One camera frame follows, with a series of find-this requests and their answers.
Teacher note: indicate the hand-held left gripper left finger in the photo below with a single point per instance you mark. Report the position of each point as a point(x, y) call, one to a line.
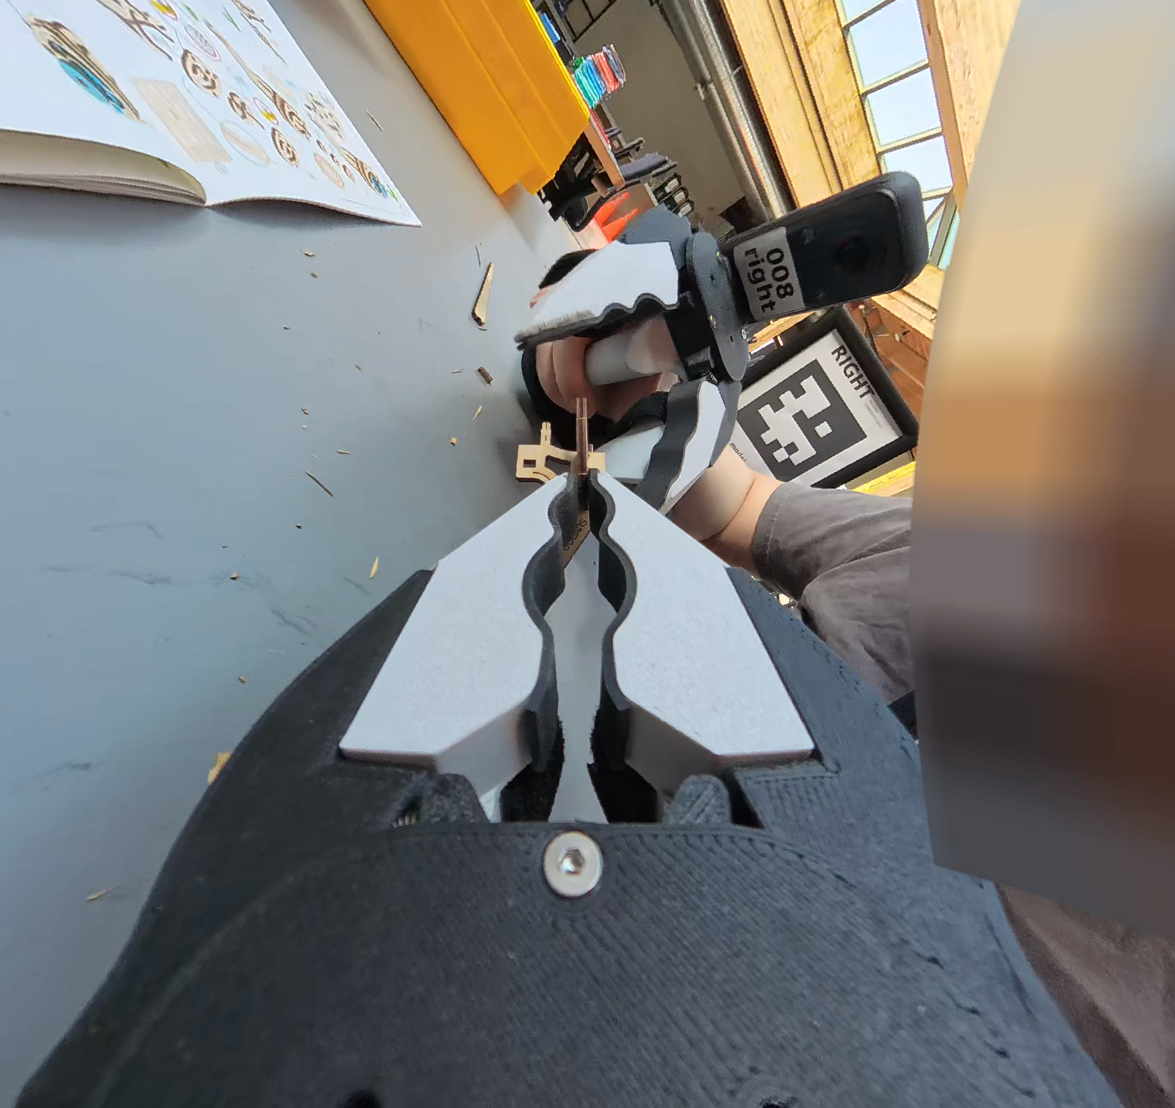
point(441, 667)

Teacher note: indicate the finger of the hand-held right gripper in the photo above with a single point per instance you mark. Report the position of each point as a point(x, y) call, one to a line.
point(711, 428)
point(614, 281)

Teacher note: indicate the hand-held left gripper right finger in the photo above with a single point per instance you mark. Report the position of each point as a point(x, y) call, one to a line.
point(706, 667)

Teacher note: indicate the thin wooden model part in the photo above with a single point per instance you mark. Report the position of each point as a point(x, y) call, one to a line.
point(581, 437)

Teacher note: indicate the notched wooden model part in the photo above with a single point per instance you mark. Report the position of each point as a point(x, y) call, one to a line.
point(541, 462)

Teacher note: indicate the person's right hand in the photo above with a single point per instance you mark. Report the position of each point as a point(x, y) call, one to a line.
point(564, 373)

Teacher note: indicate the framed marker sign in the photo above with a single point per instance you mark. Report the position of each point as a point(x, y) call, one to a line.
point(816, 410)

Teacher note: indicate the pointed wooden stick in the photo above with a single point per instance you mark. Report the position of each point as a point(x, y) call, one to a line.
point(483, 295)

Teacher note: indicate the stack of colourful packets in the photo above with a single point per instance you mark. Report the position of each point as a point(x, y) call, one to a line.
point(601, 74)

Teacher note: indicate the stacked yellow plastic bins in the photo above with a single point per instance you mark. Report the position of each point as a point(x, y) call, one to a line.
point(459, 42)

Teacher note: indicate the open instruction booklet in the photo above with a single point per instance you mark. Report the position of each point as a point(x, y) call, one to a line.
point(184, 69)

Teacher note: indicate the silver ventilation duct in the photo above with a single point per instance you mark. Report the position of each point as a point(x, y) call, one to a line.
point(725, 69)

